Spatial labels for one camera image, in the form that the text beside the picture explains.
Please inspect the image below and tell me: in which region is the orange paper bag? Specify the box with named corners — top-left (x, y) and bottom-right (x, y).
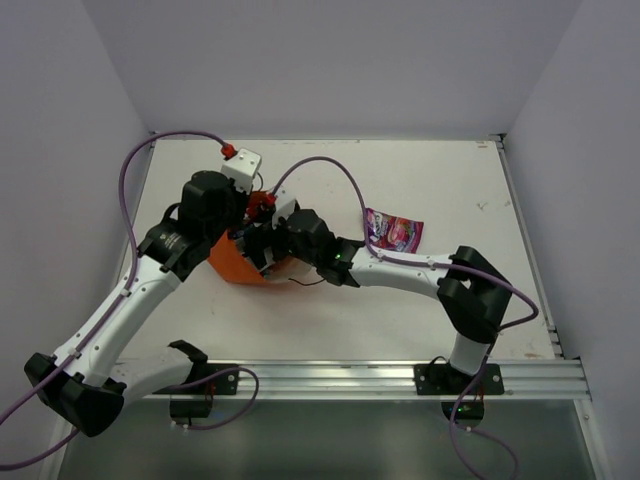
top-left (207, 189), bottom-right (331, 290)

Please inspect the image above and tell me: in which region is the purple Fox's candy bag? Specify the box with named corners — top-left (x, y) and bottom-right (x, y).
top-left (365, 208), bottom-right (424, 253)

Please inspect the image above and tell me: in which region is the blue white snack packet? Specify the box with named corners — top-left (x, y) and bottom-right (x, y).
top-left (228, 224), bottom-right (255, 251)

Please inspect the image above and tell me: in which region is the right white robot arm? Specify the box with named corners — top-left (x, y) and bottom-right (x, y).
top-left (239, 209), bottom-right (512, 393)

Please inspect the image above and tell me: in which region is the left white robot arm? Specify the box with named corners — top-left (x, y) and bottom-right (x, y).
top-left (24, 169), bottom-right (254, 437)

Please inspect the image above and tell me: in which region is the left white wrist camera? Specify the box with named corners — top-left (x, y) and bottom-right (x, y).
top-left (221, 144), bottom-right (262, 194)

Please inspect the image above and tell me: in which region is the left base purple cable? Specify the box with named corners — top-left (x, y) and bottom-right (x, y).
top-left (172, 366), bottom-right (262, 432)

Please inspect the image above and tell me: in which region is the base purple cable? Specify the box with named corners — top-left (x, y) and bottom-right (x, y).
top-left (449, 384), bottom-right (519, 480)
top-left (172, 366), bottom-right (262, 432)

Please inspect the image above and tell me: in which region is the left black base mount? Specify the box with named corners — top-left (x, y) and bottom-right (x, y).
top-left (167, 363), bottom-right (238, 425)

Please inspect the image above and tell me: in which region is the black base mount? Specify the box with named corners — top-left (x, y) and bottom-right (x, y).
top-left (167, 363), bottom-right (238, 425)
top-left (413, 356), bottom-right (506, 427)

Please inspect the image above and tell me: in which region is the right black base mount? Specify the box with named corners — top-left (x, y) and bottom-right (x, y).
top-left (413, 356), bottom-right (506, 427)

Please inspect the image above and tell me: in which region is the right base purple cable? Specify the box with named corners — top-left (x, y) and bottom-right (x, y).
top-left (449, 384), bottom-right (519, 480)

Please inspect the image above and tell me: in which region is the aluminium table rail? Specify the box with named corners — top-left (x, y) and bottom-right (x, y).
top-left (119, 359), bottom-right (591, 401)

